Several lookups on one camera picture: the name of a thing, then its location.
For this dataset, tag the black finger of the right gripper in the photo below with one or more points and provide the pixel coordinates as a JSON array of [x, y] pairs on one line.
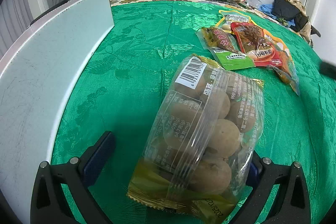
[[327, 69]]

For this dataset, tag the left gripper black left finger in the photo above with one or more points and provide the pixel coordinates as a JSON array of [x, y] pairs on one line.
[[48, 202]]

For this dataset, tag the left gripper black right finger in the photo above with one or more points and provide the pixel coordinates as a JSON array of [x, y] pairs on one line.
[[291, 203]]

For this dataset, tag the clear bag of brown balls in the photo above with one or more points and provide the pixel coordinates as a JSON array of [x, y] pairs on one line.
[[199, 150]]

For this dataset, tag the yellow edged snack packet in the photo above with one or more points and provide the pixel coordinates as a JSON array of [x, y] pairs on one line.
[[287, 72]]

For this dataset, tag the black and tan bag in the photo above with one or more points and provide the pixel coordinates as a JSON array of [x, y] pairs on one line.
[[293, 13]]

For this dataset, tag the red orange snack packet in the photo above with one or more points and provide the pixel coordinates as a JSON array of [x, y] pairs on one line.
[[253, 43]]

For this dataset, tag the blue cloth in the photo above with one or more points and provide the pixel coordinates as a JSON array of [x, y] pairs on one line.
[[267, 9]]

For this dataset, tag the brown green snack packet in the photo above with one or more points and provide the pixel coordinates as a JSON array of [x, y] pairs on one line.
[[224, 48]]

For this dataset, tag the white foam storage box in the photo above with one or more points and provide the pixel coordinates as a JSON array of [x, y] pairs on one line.
[[38, 74]]

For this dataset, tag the green patterned tablecloth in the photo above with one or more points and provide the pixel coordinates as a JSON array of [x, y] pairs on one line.
[[123, 84]]

